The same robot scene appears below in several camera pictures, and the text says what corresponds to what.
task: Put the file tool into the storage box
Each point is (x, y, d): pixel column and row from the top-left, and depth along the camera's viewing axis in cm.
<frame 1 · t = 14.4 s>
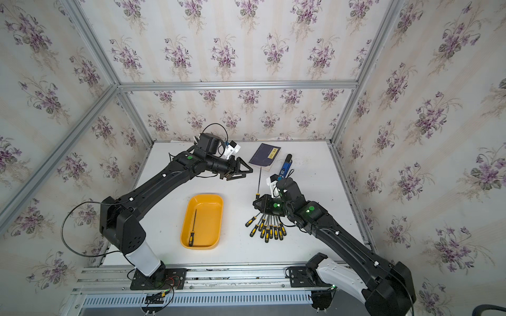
left hand: (249, 173, 73), fingers open
right hand: (255, 204, 74), fingers closed
yellow plastic storage tray: (207, 210, 92), on the table
dark blue notebook: (265, 157, 114), point 2 cm above the table
blue black handheld device: (286, 166, 111), on the table
yellow-black handled file: (191, 239, 84), on the table

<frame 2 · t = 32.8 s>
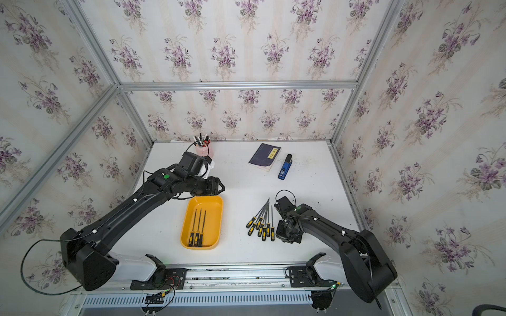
left hand: (222, 189, 76), fingers open
right hand: (283, 240, 84), fingers closed
pink pen cup: (205, 151, 104), point 11 cm above the table
yellow-black handled file 2: (196, 238, 84), on the table
the other named things where they were.

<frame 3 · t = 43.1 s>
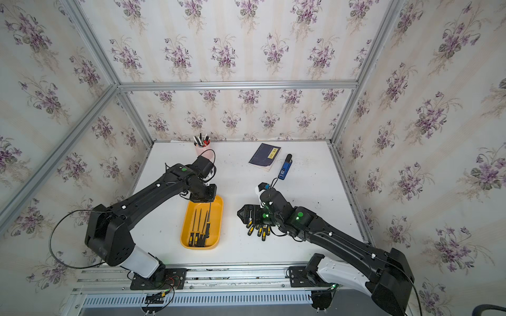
left hand: (216, 200, 82), fingers closed
right hand: (247, 215, 73), fingers open
yellow-black handled file 3: (207, 229, 78), point 9 cm above the table
the other named things where they were.

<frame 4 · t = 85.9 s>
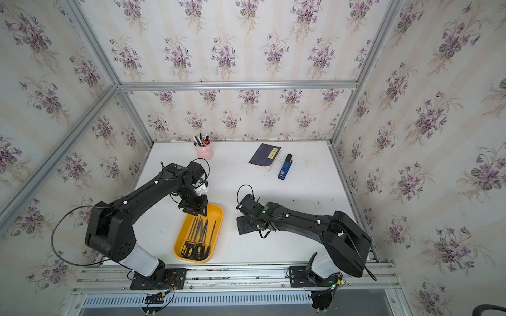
left hand: (204, 215, 80), fingers open
right hand: (249, 226, 83), fingers open
